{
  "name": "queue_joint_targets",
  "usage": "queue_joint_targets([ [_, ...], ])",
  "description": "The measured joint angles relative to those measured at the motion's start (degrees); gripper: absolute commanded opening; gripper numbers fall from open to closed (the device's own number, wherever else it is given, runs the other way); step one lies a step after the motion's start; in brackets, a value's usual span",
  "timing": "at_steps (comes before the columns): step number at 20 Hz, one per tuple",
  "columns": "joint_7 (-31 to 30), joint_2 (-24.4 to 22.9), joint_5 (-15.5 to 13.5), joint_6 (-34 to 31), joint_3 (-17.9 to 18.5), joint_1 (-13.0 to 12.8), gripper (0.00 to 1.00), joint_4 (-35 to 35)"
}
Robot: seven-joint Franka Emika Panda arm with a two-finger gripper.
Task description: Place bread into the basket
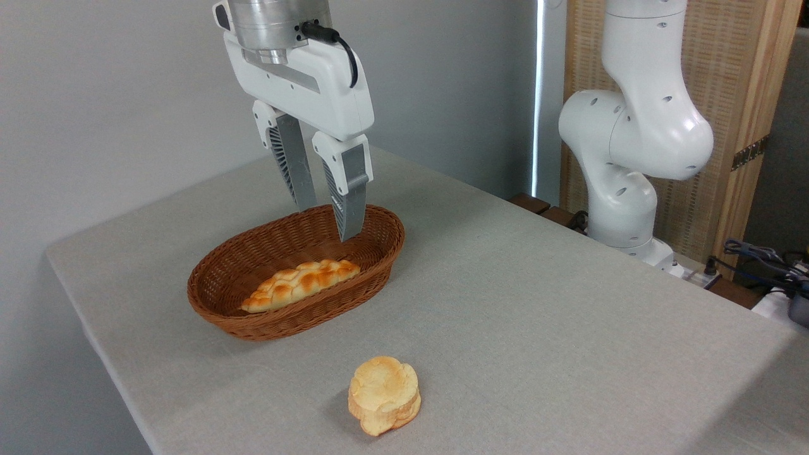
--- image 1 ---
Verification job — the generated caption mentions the long braided bread loaf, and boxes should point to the long braided bread loaf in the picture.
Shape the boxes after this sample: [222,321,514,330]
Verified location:
[240,258,362,315]

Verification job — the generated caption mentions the grey tablecloth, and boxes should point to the grey tablecloth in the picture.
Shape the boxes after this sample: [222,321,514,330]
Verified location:
[45,146,809,455]

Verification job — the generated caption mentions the brown oval wicker basket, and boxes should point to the brown oval wicker basket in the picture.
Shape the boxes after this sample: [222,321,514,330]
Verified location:
[186,203,406,343]

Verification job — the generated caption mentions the round flower-shaped bread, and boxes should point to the round flower-shaped bread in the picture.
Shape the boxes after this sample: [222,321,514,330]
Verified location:
[347,355,422,437]

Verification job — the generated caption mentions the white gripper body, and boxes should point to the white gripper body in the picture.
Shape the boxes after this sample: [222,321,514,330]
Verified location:
[212,1,375,142]

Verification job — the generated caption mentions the dark grey box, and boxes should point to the dark grey box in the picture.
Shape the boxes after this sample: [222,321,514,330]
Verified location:
[788,289,809,329]

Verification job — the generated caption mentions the dark metal screen hinge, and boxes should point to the dark metal screen hinge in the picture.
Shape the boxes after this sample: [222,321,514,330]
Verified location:
[731,134,770,172]

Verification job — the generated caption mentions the bright vertical light strip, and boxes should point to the bright vertical light strip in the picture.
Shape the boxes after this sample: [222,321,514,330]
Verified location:
[532,0,546,198]

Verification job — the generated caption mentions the bundle of blue-black cables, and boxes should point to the bundle of blue-black cables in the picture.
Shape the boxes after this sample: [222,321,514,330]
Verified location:
[703,238,809,293]

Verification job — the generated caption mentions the white power strip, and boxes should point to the white power strip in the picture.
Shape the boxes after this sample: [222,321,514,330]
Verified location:
[669,255,722,289]

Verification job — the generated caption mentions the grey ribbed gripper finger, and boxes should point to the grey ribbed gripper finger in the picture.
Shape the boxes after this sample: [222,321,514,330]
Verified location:
[311,131,374,243]
[252,99,317,213]

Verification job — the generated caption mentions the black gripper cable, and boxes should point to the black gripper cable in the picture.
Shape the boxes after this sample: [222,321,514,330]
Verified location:
[300,21,360,89]

